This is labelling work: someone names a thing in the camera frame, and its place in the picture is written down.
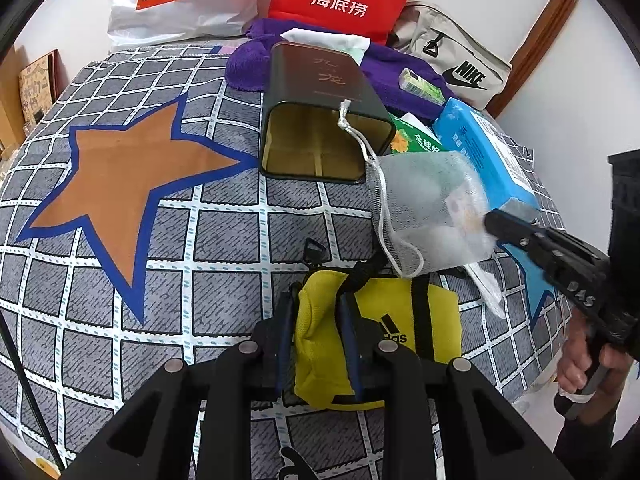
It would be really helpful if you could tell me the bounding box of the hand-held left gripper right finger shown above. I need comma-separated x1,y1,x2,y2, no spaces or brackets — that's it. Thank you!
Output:
339,291,576,480

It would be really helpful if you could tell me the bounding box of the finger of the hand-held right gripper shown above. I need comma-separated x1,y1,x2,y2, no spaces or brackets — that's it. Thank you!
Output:
484,209,608,276

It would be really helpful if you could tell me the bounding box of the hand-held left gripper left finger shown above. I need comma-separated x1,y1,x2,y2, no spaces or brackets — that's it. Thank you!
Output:
60,285,302,480

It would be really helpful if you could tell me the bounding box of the small yellow duffel pouch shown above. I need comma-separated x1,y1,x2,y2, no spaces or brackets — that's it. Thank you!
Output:
292,237,461,411

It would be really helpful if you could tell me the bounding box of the white mesh drawstring pouch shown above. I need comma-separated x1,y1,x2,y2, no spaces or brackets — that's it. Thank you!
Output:
336,100,497,279

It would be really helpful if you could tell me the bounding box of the green snack packet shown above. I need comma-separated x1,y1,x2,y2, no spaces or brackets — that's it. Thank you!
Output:
387,112,443,157

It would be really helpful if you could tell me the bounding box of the person's right forearm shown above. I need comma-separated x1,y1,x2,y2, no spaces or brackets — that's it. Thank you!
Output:
552,390,640,480

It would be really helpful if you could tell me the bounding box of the person's right hand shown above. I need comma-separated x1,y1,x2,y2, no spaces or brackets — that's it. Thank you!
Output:
555,310,640,401

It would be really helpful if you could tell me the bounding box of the clear plastic wrapper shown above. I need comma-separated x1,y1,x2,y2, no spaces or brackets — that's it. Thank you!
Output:
462,255,508,320

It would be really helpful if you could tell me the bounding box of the blue tissue pack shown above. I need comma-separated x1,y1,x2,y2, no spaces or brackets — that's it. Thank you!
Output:
432,97,542,221

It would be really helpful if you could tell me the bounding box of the small green white packet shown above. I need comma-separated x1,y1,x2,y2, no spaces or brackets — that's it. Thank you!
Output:
398,69,447,107

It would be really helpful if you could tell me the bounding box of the beige sling bag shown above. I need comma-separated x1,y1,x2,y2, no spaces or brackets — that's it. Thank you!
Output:
387,2,515,111

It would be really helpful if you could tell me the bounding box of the dark green tin box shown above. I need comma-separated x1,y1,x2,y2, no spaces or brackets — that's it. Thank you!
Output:
257,41,396,184

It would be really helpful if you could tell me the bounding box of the purple towel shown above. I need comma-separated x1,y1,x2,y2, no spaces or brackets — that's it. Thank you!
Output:
223,17,453,121

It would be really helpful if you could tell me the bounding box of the red paper bag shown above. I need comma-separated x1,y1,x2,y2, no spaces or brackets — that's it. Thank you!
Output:
267,0,427,48

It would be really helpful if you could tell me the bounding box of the white plastic shopping bag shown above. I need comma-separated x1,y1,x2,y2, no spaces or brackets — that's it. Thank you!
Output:
107,0,261,53

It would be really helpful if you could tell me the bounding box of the brown illustrated book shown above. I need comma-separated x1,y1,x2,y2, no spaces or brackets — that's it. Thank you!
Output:
17,49,63,126

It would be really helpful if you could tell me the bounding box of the brown cardboard box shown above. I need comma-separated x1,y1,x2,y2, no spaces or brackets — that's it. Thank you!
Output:
0,67,26,156

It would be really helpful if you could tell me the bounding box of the wooden door frame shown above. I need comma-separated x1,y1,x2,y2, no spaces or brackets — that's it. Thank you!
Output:
487,0,586,118

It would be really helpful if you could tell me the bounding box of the black cable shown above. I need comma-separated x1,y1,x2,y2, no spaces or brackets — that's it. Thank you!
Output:
0,305,66,473

